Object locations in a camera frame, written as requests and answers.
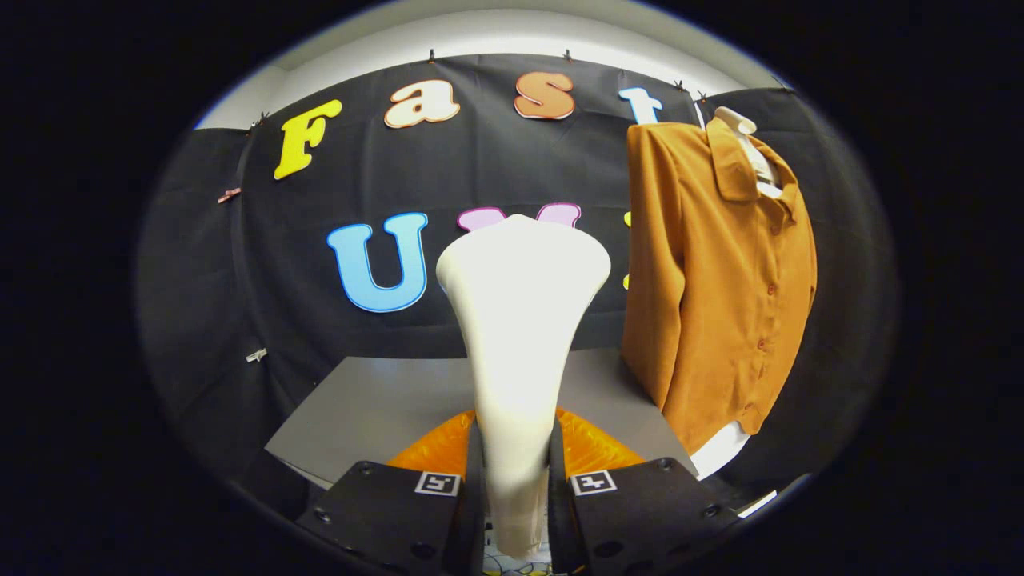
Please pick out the orange button shirt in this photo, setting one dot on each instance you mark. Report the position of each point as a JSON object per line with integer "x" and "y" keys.
{"x": 720, "y": 304}

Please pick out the white garment steamer head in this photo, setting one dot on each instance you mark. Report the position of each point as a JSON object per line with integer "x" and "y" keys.
{"x": 520, "y": 336}

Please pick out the white plastic hanger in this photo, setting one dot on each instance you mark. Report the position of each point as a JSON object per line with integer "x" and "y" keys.
{"x": 752, "y": 152}

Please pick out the grey cabinet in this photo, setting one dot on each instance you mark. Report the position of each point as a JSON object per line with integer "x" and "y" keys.
{"x": 384, "y": 408}

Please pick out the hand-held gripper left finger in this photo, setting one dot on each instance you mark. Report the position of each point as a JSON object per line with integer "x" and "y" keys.
{"x": 392, "y": 512}

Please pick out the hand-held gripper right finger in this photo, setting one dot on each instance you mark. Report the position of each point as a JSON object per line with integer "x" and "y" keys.
{"x": 640, "y": 512}

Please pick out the black backdrop cloth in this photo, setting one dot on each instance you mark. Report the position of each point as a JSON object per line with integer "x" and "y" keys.
{"x": 240, "y": 264}

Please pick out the small silver clip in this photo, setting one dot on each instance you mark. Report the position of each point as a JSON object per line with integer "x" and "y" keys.
{"x": 256, "y": 354}

